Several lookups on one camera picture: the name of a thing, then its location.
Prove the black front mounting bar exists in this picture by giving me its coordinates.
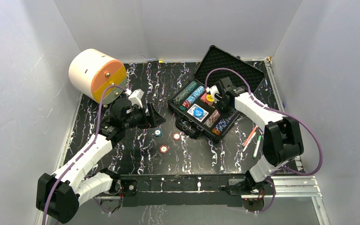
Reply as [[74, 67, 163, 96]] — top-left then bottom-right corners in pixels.
[[120, 174, 263, 207]]

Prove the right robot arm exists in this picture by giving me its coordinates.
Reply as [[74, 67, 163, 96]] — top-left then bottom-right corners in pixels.
[[207, 77, 304, 194]]

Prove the red marker pen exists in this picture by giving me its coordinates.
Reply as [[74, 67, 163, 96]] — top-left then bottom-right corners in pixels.
[[243, 126, 258, 147]]

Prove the yellow dealer button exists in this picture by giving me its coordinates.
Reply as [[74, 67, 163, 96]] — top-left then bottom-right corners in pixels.
[[206, 95, 214, 102]]

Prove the white cylindrical drawer box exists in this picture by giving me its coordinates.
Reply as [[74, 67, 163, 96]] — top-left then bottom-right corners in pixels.
[[68, 49, 128, 105]]

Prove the green blue chip stacked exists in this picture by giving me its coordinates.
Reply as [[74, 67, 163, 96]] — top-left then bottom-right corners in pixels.
[[154, 129, 163, 137]]

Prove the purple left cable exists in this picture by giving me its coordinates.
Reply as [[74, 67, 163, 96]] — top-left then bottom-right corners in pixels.
[[42, 85, 131, 225]]

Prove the green marker pen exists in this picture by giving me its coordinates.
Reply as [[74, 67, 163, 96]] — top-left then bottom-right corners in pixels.
[[253, 135, 262, 158]]

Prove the red five chip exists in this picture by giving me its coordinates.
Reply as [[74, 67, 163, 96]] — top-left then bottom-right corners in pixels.
[[172, 133, 181, 141], [159, 145, 169, 154]]

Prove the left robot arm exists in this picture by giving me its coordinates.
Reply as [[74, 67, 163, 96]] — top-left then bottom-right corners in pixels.
[[36, 99, 166, 224]]

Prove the black poker chip case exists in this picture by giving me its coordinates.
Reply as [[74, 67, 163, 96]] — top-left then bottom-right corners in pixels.
[[168, 45, 265, 142]]

